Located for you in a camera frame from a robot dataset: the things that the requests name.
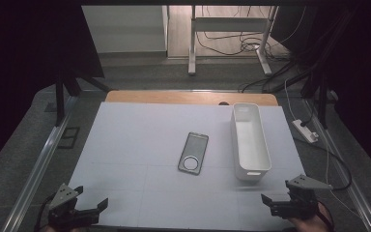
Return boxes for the white desk frame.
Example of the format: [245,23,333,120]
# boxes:
[187,5,279,76]

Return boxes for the white table mat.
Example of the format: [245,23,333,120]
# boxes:
[68,101,306,230]

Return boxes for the person's right hand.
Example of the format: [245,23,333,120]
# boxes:
[286,201,333,232]

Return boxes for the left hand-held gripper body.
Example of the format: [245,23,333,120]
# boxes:
[47,183,100,231]

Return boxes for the black stand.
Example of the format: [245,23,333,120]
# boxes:
[54,69,111,128]
[300,69,332,130]

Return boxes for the black curtain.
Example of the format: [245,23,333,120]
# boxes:
[302,0,371,183]
[0,0,105,179]

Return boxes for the thin white cable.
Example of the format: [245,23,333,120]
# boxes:
[324,141,363,221]

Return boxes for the tangle of black cables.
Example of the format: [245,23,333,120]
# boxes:
[195,5,293,62]

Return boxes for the white cabinet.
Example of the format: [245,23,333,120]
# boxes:
[81,5,169,54]

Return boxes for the white power strip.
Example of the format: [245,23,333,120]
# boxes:
[291,119,320,144]

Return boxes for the black wrist strap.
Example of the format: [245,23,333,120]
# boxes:
[317,201,336,232]

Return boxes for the thick black floor cables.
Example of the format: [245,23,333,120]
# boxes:
[238,60,307,95]

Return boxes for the person's left hand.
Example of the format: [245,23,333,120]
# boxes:
[41,224,88,232]

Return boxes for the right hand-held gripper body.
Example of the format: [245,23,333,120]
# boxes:
[270,174,333,220]

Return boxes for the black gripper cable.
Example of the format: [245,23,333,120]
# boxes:
[33,193,55,232]
[293,136,353,191]

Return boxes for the white plastic bin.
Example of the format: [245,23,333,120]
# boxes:
[230,101,272,182]

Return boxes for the metal rail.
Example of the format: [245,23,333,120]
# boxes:
[303,100,371,232]
[1,96,80,232]

